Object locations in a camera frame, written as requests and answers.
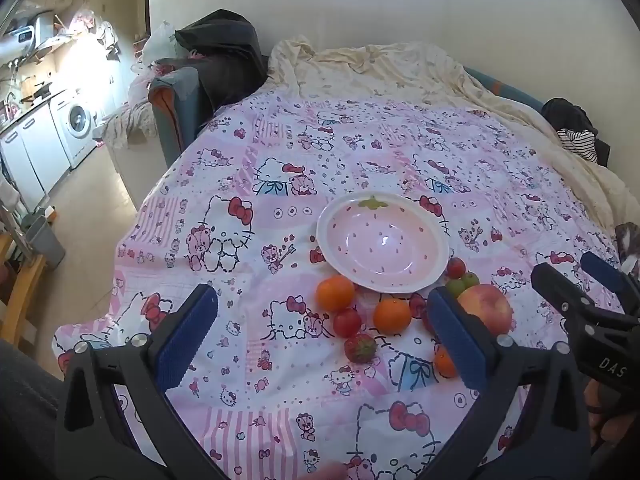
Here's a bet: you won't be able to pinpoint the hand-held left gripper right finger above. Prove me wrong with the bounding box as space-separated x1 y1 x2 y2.
415 285 593 480

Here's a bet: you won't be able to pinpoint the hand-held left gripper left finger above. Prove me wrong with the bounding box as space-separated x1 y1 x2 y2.
54 284 236 480

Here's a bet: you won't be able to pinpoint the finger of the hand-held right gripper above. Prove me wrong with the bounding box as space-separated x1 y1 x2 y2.
580 251 640 307
531 262 601 322

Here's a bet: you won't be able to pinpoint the small orange tangerine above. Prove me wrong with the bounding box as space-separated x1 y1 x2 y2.
434 345 458 378

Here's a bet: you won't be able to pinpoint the red apple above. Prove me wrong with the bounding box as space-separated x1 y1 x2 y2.
457 283 514 338

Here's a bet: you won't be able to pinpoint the red strawberry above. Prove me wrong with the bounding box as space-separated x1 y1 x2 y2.
344 332 378 365

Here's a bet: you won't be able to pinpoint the large red cherry tomato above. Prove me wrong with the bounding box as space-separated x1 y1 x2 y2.
332 308 363 339

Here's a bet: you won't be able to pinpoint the pink strawberry print plate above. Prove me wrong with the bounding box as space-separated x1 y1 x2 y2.
316 192 451 294

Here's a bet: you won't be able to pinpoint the person's right hand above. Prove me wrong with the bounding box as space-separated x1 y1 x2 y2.
586 379 640 461

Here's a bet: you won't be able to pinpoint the striped shirt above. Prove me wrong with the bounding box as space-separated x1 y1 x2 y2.
557 129 598 162

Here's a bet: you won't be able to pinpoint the pink cartoon printed blanket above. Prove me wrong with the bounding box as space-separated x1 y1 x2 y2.
52 85 623 480

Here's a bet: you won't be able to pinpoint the black clothing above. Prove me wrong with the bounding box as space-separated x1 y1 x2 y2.
542 97 611 168

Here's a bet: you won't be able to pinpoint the wooden rack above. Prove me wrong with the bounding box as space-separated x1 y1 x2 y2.
0 232 48 346

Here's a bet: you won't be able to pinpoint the grey trash bin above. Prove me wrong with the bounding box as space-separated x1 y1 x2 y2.
25 210 67 271

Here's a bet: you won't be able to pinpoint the person's dark trouser leg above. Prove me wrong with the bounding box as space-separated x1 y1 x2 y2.
0 339 68 480

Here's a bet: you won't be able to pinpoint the blue headboard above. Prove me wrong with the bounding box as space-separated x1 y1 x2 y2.
462 65 546 113

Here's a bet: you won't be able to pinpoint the white crumpled cloth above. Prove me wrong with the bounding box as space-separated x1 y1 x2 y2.
92 102 161 148

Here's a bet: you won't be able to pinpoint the blue grey armchair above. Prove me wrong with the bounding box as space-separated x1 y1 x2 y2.
148 55 271 158

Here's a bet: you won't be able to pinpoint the white washing machine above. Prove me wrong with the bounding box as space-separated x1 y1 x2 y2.
50 92 98 168

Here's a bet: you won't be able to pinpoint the white kitchen cabinets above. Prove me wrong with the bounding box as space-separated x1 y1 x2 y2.
0 105 71 206

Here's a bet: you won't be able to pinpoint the cream quilt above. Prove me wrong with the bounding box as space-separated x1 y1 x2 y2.
267 35 640 233

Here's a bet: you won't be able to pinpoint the black jacket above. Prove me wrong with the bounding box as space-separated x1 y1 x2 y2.
174 9 268 116

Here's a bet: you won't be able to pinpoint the white plastic bag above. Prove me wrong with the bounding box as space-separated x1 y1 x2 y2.
129 20 178 106

